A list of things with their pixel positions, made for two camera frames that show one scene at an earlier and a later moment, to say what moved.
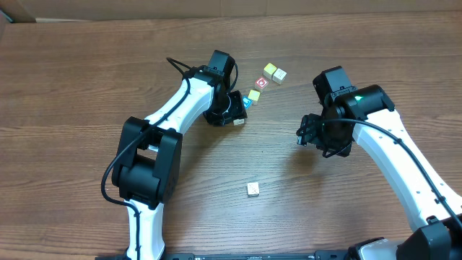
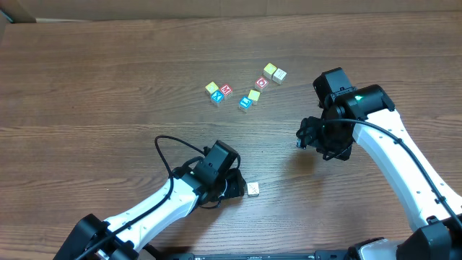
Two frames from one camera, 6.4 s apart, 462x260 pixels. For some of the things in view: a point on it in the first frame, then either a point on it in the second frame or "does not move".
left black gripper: x=229 y=113 → x=236 y=185
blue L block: x=247 y=102 does not move
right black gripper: x=308 y=131 does not move
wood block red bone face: x=253 y=189 does not move
